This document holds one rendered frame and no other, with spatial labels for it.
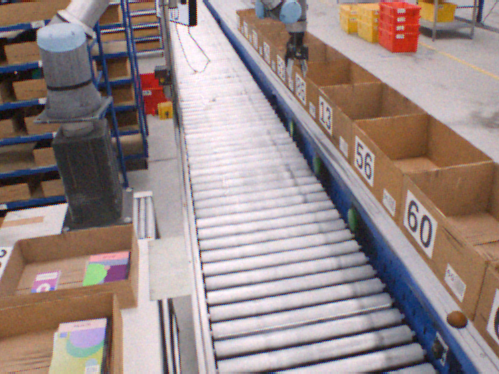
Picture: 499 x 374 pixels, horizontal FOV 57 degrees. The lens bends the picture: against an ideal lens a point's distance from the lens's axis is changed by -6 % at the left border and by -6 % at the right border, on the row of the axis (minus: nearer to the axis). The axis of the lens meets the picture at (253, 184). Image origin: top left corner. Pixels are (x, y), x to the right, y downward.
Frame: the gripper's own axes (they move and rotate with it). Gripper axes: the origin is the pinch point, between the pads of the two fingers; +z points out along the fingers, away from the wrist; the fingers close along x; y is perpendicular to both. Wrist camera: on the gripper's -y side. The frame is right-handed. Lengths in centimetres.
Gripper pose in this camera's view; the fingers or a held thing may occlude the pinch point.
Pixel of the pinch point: (296, 75)
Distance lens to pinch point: 215.8
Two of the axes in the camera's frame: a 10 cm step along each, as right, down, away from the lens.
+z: 0.6, 8.7, 4.8
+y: 1.7, 4.7, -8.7
